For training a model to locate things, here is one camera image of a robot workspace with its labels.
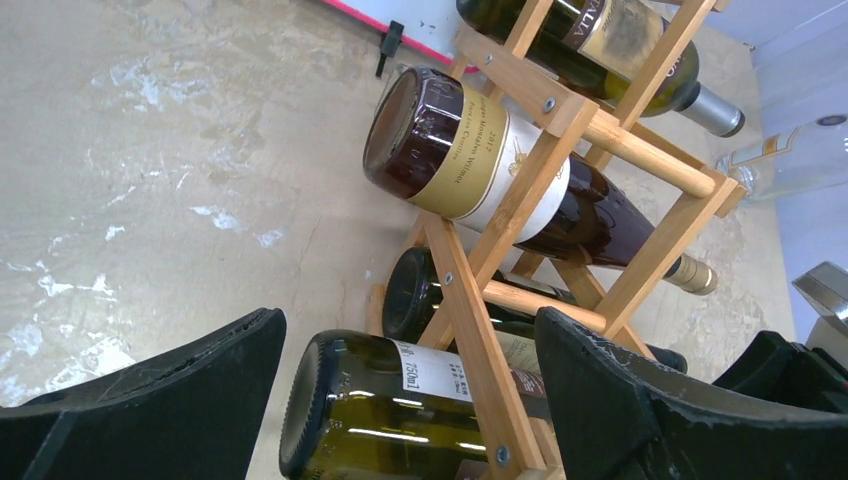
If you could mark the pink-framed whiteboard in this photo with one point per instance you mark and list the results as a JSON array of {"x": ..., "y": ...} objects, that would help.
[{"x": 430, "y": 25}]

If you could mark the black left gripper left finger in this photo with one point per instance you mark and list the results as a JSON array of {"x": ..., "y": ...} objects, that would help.
[{"x": 193, "y": 412}]

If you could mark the clear square glass bottle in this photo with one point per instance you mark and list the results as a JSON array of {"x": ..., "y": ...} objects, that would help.
[{"x": 810, "y": 157}]

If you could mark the wooden wine rack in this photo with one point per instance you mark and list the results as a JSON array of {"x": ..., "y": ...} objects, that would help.
[{"x": 516, "y": 446}]

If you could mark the green bottle silver cap top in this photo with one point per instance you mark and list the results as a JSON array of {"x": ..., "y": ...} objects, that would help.
[{"x": 597, "y": 48}]

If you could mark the green bottle silver cap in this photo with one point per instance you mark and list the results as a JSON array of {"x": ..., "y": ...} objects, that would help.
[
  {"x": 597, "y": 48},
  {"x": 368, "y": 407}
]

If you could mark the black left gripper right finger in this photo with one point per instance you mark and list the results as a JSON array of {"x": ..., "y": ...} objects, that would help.
[{"x": 619, "y": 415}]

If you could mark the green bottle black neck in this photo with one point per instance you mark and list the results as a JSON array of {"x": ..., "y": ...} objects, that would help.
[{"x": 413, "y": 295}]

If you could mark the red wine bottle gold cap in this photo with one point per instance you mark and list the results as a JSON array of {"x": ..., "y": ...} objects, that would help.
[{"x": 446, "y": 148}]

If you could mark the black whiteboard clip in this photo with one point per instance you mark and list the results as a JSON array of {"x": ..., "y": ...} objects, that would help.
[{"x": 390, "y": 42}]

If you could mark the green bottle silver cap front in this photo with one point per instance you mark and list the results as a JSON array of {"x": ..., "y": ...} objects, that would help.
[{"x": 368, "y": 407}]

